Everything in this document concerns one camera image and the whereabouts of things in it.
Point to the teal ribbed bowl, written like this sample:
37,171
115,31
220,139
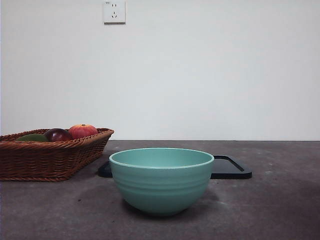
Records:
160,190

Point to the green avocado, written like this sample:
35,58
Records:
31,138

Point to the red apple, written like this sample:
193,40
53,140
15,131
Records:
83,130

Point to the black rectangular tray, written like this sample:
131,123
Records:
230,171

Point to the dark red plum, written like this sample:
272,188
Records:
58,135

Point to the brown wicker basket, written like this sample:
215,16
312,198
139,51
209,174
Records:
45,160

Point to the white wall socket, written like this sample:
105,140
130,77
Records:
114,12

